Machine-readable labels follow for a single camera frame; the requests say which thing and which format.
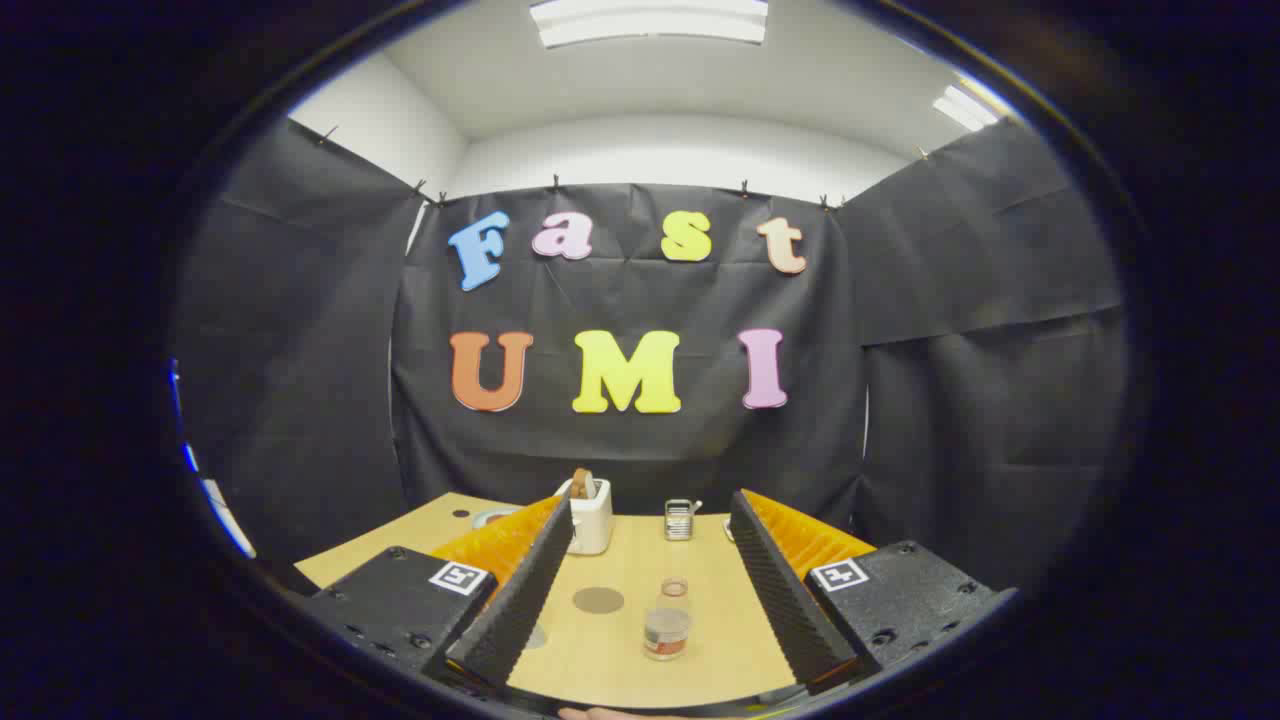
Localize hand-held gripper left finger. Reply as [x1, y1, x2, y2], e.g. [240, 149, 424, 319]
[285, 495, 576, 696]

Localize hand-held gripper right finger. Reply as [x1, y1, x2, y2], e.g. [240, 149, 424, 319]
[728, 488, 1021, 698]

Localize clear plastic juice bottle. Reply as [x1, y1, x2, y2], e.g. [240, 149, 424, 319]
[644, 577, 693, 662]

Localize wooden table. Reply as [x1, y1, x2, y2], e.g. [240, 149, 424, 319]
[295, 491, 801, 711]

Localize white toaster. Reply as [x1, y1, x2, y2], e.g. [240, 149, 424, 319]
[555, 478, 614, 557]

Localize small ceiling light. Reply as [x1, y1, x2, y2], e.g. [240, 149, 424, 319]
[933, 84, 1001, 133]

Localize long ceiling light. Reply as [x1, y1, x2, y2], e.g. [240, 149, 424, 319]
[530, 0, 769, 49]

